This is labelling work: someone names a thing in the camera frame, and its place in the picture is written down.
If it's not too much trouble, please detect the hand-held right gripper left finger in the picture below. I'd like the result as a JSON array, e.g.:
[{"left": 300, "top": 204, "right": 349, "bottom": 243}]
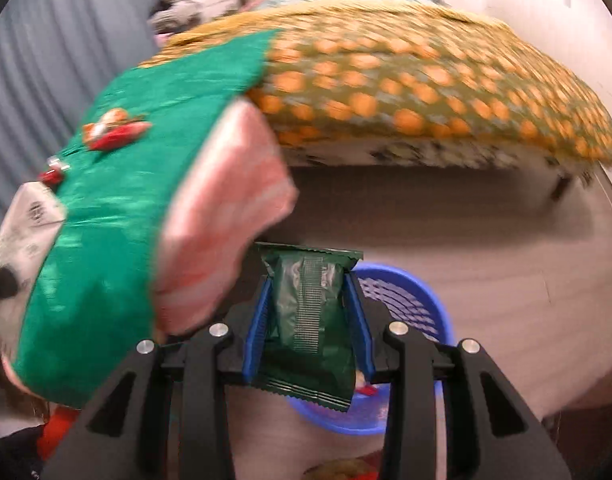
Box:
[{"left": 40, "top": 275, "right": 275, "bottom": 480}]

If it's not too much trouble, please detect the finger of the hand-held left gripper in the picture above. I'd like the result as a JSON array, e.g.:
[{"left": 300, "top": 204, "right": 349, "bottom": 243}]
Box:
[{"left": 0, "top": 266, "right": 20, "bottom": 303}]

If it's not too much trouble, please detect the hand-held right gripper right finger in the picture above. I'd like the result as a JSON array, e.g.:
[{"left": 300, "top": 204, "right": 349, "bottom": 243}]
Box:
[{"left": 343, "top": 272, "right": 572, "bottom": 480}]

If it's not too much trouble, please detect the dark green snack packet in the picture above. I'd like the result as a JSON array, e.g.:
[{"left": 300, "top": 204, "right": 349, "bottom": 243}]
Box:
[{"left": 253, "top": 241, "right": 365, "bottom": 413}]

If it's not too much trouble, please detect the white silver packet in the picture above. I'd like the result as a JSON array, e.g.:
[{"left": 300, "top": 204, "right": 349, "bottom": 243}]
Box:
[{"left": 0, "top": 181, "right": 67, "bottom": 307}]

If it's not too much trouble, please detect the blue plastic mesh basket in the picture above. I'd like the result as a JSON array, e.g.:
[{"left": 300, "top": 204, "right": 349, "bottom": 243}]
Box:
[{"left": 286, "top": 261, "right": 457, "bottom": 437}]

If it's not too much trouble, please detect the pink striped cloth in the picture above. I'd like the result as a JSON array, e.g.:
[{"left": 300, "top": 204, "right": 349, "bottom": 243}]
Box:
[{"left": 152, "top": 99, "right": 300, "bottom": 337}]

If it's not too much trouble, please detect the green shiny cloth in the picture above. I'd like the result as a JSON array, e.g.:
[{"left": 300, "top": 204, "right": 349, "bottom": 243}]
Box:
[{"left": 10, "top": 29, "right": 283, "bottom": 409}]

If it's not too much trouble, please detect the yellow red crumpled wrapper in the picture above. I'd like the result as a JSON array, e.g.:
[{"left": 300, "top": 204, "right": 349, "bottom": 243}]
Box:
[{"left": 302, "top": 456, "right": 383, "bottom": 480}]

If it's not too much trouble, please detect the orange object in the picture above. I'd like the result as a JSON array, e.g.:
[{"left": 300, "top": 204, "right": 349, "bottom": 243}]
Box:
[{"left": 36, "top": 404, "right": 82, "bottom": 462}]

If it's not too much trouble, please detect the dark cloth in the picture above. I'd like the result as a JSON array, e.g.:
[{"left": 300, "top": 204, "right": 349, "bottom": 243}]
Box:
[{"left": 0, "top": 422, "right": 54, "bottom": 480}]

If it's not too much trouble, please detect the red shiny snack wrapper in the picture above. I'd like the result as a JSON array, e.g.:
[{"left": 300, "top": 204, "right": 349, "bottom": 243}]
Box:
[{"left": 86, "top": 120, "right": 153, "bottom": 152}]

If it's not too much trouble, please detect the orange white candy wrapper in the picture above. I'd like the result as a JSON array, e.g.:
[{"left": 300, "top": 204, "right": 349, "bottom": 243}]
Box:
[{"left": 82, "top": 108, "right": 136, "bottom": 140}]

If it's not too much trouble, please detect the patterned white bed sheet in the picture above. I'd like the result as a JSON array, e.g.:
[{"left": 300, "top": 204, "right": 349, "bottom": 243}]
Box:
[{"left": 285, "top": 137, "right": 604, "bottom": 183}]

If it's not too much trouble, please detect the blue grey curtain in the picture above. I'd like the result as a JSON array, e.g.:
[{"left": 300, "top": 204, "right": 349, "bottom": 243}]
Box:
[{"left": 0, "top": 0, "right": 163, "bottom": 248}]

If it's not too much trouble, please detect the dark bed leg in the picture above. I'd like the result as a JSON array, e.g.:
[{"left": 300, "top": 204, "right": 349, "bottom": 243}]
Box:
[{"left": 550, "top": 169, "right": 578, "bottom": 202}]

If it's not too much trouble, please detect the orange dotted green blanket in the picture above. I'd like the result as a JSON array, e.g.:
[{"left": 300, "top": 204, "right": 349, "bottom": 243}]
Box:
[{"left": 140, "top": 0, "right": 612, "bottom": 172}]

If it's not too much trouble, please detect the pile of clothes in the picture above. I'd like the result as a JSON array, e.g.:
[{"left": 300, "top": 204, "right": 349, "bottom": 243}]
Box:
[{"left": 147, "top": 0, "right": 207, "bottom": 37}]

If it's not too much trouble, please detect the white wardrobe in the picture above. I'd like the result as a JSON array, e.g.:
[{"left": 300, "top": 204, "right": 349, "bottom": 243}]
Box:
[{"left": 456, "top": 0, "right": 612, "bottom": 161}]

